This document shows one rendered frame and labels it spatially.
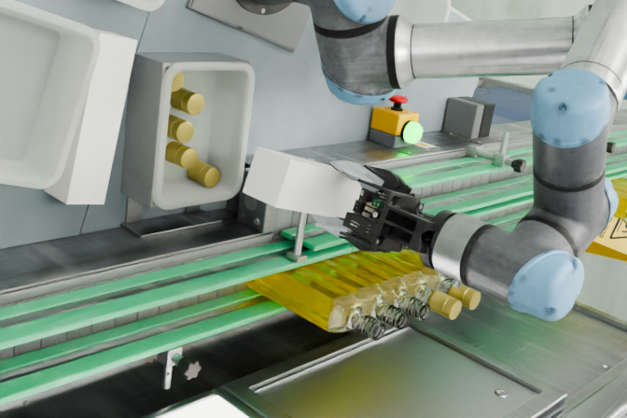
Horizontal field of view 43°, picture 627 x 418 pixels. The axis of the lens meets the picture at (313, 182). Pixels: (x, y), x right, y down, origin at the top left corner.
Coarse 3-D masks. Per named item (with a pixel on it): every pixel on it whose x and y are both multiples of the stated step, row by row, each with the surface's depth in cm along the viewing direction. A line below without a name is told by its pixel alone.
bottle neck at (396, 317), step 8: (376, 304) 123; (384, 304) 123; (376, 312) 123; (384, 312) 122; (392, 312) 121; (400, 312) 121; (384, 320) 122; (392, 320) 121; (400, 320) 123; (400, 328) 121
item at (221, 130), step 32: (192, 64) 115; (224, 64) 120; (224, 96) 129; (160, 128) 115; (224, 128) 130; (160, 160) 116; (224, 160) 131; (160, 192) 118; (192, 192) 126; (224, 192) 129
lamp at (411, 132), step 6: (408, 120) 162; (402, 126) 161; (408, 126) 161; (414, 126) 161; (420, 126) 162; (402, 132) 161; (408, 132) 160; (414, 132) 160; (420, 132) 162; (402, 138) 162; (408, 138) 161; (414, 138) 161; (420, 138) 163
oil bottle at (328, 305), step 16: (288, 272) 126; (304, 272) 127; (256, 288) 130; (272, 288) 128; (288, 288) 125; (304, 288) 123; (320, 288) 122; (336, 288) 123; (288, 304) 126; (304, 304) 123; (320, 304) 121; (336, 304) 119; (352, 304) 120; (320, 320) 121; (336, 320) 119
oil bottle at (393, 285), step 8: (344, 256) 136; (352, 256) 136; (344, 264) 132; (352, 264) 133; (360, 264) 133; (368, 264) 134; (360, 272) 130; (368, 272) 130; (376, 272) 131; (384, 272) 131; (392, 272) 132; (376, 280) 128; (384, 280) 128; (392, 280) 129; (400, 280) 130; (384, 288) 127; (392, 288) 127; (400, 288) 128; (392, 296) 127; (392, 304) 128
